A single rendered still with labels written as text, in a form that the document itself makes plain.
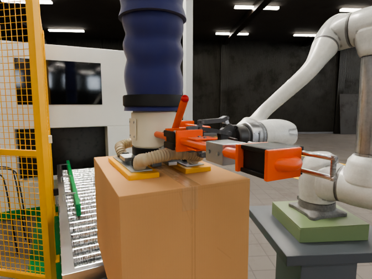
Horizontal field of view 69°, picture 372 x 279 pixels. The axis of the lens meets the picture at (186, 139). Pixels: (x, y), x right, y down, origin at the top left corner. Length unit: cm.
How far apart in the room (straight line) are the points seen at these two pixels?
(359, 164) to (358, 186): 8
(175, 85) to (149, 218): 45
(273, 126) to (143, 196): 46
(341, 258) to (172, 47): 98
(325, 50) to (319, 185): 55
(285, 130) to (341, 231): 55
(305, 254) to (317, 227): 14
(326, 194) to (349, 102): 1280
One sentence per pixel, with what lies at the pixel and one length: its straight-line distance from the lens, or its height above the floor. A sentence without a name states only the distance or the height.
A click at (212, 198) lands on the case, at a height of 103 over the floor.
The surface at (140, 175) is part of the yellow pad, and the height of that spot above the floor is 109.
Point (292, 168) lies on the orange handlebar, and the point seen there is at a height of 120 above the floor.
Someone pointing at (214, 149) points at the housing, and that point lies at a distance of 58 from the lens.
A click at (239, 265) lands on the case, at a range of 95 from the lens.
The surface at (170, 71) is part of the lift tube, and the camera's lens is 94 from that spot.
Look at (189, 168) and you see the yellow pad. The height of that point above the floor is 109.
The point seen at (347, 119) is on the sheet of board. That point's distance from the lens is 1388.
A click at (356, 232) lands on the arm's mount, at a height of 78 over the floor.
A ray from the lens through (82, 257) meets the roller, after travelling 156.
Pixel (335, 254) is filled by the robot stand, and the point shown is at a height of 75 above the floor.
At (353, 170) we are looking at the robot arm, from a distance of 122.
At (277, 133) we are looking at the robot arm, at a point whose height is 121.
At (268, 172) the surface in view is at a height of 120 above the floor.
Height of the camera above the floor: 130
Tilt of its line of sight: 7 degrees down
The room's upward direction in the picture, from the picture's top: straight up
